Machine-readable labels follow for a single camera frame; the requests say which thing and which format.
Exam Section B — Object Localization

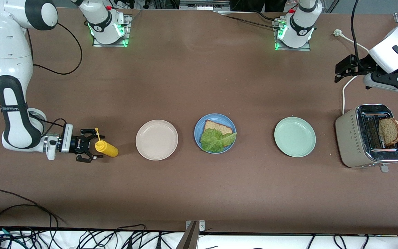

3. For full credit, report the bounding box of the thin black base cable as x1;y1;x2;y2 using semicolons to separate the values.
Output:
216;10;283;31

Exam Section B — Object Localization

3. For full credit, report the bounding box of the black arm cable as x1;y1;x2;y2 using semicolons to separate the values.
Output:
351;0;370;63
30;22;83;139

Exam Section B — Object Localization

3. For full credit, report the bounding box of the green round plate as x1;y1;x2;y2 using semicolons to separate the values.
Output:
274;117;316;158

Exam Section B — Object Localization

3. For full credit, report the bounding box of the green lettuce leaf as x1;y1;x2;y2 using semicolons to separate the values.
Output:
200;129;237;153

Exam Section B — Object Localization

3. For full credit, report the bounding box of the white toaster power cable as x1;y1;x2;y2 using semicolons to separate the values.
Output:
333;29;370;115

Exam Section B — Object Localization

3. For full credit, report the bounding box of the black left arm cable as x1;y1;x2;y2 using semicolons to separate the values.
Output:
351;0;370;63

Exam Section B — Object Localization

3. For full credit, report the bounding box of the beige round plate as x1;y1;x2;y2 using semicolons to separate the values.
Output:
135;119;179;161

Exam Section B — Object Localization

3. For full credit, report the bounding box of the grey metal bracket plate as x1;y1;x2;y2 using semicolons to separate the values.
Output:
186;220;206;231

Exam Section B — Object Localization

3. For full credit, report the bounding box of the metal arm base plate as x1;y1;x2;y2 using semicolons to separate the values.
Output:
93;15;131;47
273;19;312;52

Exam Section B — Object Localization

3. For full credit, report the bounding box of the yellow squeeze bottle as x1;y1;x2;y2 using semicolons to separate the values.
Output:
95;127;119;158

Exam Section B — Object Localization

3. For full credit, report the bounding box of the grey metal rail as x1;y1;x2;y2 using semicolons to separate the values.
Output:
179;0;230;10

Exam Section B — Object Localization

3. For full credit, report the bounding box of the beige chrome toaster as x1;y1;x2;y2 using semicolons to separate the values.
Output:
335;104;398;173

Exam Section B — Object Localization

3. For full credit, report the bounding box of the brown bread slice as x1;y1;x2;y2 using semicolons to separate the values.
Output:
379;118;398;146
204;120;234;135

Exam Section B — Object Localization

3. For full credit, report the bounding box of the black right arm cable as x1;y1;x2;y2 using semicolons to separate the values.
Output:
30;22;83;139

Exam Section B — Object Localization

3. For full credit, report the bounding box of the grey metal post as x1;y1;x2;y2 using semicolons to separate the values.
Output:
177;221;199;249

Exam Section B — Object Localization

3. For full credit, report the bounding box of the blue round plate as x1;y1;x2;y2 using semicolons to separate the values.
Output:
194;113;237;154

